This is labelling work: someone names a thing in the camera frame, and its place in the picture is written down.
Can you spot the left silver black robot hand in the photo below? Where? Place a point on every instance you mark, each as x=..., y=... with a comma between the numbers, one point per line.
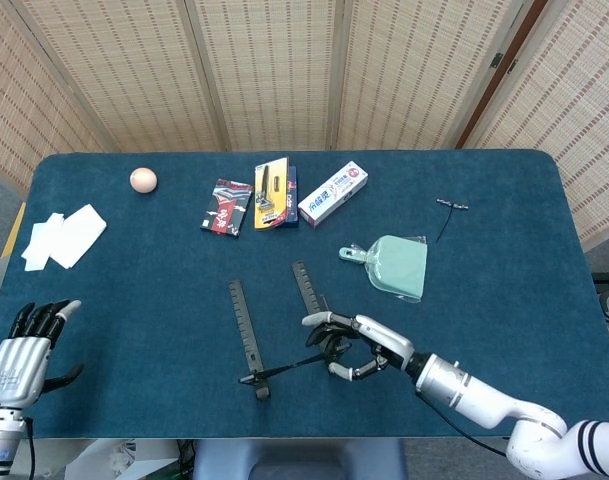
x=19, y=367

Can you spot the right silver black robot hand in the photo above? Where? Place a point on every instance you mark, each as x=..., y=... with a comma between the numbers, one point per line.
x=384, y=340

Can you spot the black folding stand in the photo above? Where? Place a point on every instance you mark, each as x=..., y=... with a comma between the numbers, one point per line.
x=244, y=320

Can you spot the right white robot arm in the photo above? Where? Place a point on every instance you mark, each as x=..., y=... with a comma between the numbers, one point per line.
x=484, y=395

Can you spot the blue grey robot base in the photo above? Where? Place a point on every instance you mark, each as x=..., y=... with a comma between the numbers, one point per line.
x=299, y=460

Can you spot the mint green bagged dustpan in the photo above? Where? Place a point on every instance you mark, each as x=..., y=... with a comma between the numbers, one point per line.
x=399, y=265

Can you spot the small white tissue sheet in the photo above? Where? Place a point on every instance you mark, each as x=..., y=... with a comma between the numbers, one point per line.
x=36, y=245

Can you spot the blue table cloth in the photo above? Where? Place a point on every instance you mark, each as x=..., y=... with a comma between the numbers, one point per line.
x=134, y=310

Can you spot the white box under table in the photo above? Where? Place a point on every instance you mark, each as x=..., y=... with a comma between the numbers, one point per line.
x=114, y=457

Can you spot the white folded cloth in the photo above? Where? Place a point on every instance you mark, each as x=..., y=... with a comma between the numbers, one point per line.
x=79, y=235

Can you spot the white toothpaste box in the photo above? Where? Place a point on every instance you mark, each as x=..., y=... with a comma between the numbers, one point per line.
x=334, y=195

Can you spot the dark blue box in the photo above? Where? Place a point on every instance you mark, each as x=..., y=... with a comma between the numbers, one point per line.
x=292, y=200

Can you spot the yellow razor blister pack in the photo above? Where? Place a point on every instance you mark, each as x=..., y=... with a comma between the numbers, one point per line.
x=271, y=195

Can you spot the black red card box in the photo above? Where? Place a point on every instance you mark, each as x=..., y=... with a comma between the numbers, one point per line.
x=226, y=207

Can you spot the pale pink egg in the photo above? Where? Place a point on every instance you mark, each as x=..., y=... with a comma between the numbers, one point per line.
x=144, y=181

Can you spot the woven bamboo folding screen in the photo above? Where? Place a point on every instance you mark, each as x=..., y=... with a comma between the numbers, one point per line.
x=264, y=70

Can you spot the metal screen hinge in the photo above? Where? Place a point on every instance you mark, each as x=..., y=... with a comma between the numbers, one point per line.
x=497, y=60

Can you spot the brown wooden post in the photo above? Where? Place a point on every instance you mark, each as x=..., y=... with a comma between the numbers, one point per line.
x=499, y=75

